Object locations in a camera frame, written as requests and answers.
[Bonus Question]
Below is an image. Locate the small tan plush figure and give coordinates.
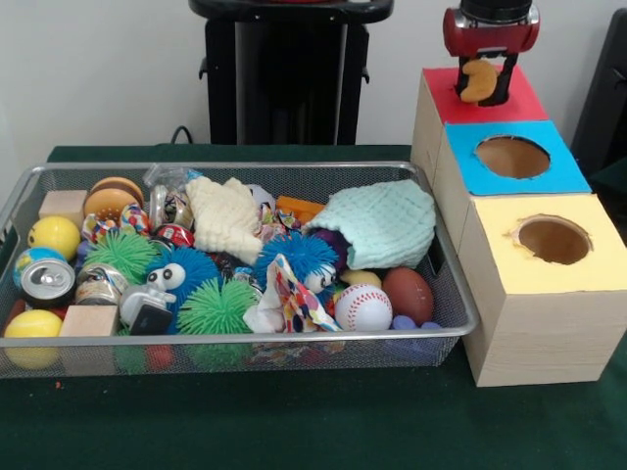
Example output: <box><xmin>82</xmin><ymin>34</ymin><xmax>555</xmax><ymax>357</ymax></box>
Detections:
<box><xmin>458</xmin><ymin>59</ymin><xmax>500</xmax><ymax>104</ymax></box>

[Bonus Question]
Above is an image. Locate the wooden box with three holes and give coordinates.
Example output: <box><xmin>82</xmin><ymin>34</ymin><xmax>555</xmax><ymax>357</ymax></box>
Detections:
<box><xmin>410</xmin><ymin>66</ymin><xmax>627</xmax><ymax>388</ymax></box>

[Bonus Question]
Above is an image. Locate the toy hamburger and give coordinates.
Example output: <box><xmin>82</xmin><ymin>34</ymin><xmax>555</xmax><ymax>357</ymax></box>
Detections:
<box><xmin>82</xmin><ymin>175</ymin><xmax>145</xmax><ymax>220</ymax></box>

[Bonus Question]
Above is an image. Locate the cream white cloth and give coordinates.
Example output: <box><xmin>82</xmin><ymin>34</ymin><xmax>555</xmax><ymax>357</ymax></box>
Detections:
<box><xmin>184</xmin><ymin>175</ymin><xmax>264</xmax><ymax>265</ymax></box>

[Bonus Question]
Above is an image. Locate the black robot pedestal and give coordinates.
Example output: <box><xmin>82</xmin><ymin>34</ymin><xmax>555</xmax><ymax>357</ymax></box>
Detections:
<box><xmin>188</xmin><ymin>0</ymin><xmax>396</xmax><ymax>146</ymax></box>

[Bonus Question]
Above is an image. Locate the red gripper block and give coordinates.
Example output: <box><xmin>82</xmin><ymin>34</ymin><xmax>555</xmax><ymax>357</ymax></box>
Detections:
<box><xmin>443</xmin><ymin>4</ymin><xmax>542</xmax><ymax>108</ymax></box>

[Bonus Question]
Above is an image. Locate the blue spiky ball with eyes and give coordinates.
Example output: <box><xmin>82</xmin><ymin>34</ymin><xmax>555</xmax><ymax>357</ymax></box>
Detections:
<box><xmin>145</xmin><ymin>246</ymin><xmax>221</xmax><ymax>314</ymax></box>
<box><xmin>254</xmin><ymin>232</ymin><xmax>342</xmax><ymax>295</ymax></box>

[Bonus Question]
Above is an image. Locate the brown toy football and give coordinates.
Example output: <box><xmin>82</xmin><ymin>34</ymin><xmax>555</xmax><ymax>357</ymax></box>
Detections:
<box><xmin>381</xmin><ymin>266</ymin><xmax>435</xmax><ymax>325</ymax></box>

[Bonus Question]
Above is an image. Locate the black soda can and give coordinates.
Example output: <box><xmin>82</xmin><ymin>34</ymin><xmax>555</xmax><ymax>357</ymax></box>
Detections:
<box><xmin>19</xmin><ymin>258</ymin><xmax>77</xmax><ymax>309</ymax></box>

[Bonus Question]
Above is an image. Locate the dark green table cloth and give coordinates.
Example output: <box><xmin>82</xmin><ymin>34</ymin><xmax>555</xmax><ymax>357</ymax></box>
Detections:
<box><xmin>0</xmin><ymin>144</ymin><xmax>627</xmax><ymax>470</ymax></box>
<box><xmin>587</xmin><ymin>156</ymin><xmax>627</xmax><ymax>202</ymax></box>

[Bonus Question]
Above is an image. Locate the shallow clear mesh bin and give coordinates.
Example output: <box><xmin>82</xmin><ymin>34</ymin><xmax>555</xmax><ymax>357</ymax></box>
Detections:
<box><xmin>0</xmin><ymin>162</ymin><xmax>481</xmax><ymax>381</ymax></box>

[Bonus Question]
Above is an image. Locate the white baseball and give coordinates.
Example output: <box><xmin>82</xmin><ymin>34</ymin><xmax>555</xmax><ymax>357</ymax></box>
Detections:
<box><xmin>334</xmin><ymin>284</ymin><xmax>394</xmax><ymax>332</ymax></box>

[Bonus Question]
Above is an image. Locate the thin black cable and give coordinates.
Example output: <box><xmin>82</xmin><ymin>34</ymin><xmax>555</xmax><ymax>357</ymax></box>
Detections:
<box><xmin>169</xmin><ymin>124</ymin><xmax>212</xmax><ymax>146</ymax></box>

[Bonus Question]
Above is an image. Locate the mint green cloth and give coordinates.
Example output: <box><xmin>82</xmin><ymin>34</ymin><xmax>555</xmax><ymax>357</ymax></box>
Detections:
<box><xmin>303</xmin><ymin>178</ymin><xmax>437</xmax><ymax>270</ymax></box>

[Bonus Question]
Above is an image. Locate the black upright panel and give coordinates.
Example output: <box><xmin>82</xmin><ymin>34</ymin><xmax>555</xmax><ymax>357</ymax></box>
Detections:
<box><xmin>570</xmin><ymin>7</ymin><xmax>627</xmax><ymax>170</ymax></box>

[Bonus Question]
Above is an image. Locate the green spiky ball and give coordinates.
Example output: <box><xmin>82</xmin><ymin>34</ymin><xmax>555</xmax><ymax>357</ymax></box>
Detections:
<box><xmin>82</xmin><ymin>230</ymin><xmax>158</xmax><ymax>285</ymax></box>
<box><xmin>175</xmin><ymin>277</ymin><xmax>261</xmax><ymax>337</ymax></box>

